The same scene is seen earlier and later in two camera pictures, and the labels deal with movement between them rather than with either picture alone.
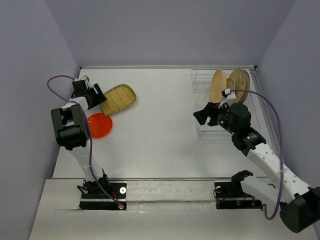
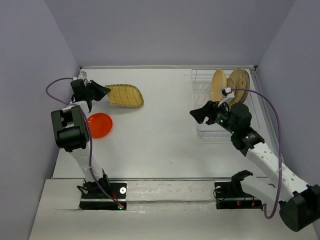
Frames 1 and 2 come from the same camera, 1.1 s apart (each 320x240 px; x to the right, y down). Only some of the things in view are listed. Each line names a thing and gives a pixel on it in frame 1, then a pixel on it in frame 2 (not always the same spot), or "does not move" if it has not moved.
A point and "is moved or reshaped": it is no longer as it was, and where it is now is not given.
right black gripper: x=201 y=115 does not move
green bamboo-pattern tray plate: x=118 y=98 is moved or reshaped
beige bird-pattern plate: x=242 y=82 does not move
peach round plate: x=218 y=84 does not move
